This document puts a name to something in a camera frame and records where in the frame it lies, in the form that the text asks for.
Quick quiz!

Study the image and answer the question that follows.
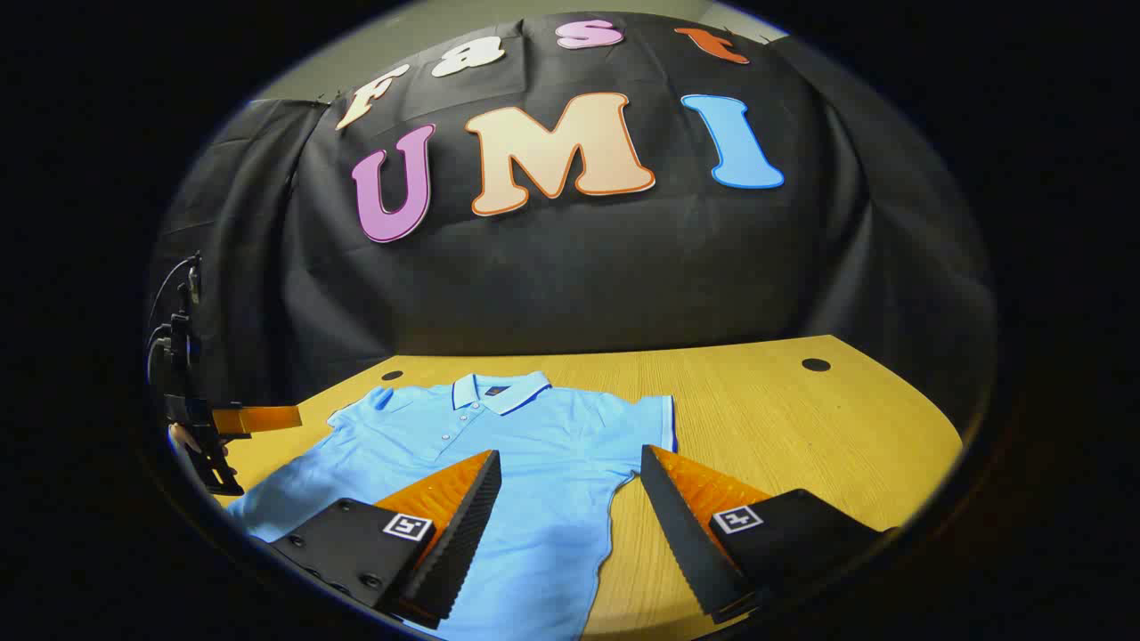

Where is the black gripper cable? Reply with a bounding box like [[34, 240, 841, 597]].
[[148, 258, 199, 357]]

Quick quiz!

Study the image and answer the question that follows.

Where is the black backdrop cloth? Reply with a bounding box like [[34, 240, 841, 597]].
[[147, 11, 998, 424]]

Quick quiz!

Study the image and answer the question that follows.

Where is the light blue polo T-shirt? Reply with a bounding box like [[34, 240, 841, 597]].
[[227, 371, 678, 641]]

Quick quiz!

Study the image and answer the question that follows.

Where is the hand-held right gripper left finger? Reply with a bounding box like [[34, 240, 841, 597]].
[[265, 450, 503, 631]]

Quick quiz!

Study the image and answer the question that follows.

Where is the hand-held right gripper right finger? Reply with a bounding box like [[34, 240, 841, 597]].
[[639, 444, 902, 624]]

